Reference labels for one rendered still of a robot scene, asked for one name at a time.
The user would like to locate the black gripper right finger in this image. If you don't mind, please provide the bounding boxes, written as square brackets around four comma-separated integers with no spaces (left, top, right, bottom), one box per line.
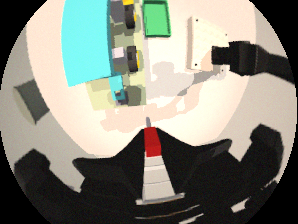
[156,127,233,194]

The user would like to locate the green tray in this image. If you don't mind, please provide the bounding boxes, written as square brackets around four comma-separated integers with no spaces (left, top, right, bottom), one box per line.
[144,3,169,34]
[142,0,172,37]

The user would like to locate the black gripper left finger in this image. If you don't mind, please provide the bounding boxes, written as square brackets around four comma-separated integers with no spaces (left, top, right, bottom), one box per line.
[72,128,146,200]

